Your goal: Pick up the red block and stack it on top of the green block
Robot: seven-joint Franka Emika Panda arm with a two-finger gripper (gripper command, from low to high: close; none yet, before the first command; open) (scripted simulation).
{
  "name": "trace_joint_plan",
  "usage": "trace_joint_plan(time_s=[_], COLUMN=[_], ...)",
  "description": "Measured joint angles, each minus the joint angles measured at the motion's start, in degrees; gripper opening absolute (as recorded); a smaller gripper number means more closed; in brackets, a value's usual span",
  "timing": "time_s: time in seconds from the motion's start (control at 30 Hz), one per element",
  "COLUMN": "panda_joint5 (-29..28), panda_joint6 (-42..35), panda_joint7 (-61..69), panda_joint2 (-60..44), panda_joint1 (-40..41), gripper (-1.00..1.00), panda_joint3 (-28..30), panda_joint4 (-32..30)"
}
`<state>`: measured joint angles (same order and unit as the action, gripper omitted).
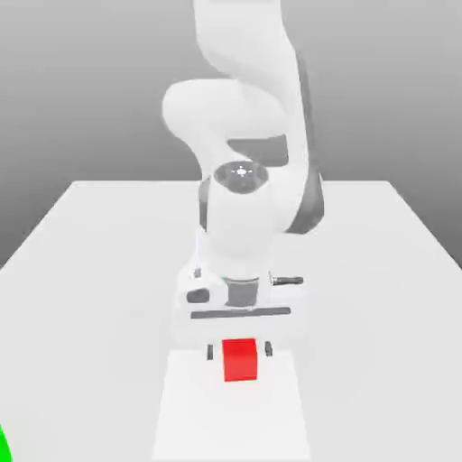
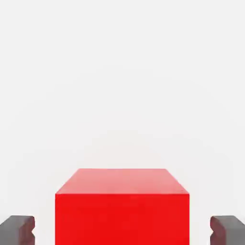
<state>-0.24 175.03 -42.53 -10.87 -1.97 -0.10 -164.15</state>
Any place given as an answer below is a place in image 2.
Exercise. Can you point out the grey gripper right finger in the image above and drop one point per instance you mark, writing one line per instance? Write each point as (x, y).
(229, 230)

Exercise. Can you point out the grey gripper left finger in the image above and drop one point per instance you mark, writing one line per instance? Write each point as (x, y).
(15, 230)

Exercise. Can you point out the small red cube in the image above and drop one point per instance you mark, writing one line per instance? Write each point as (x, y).
(122, 214)

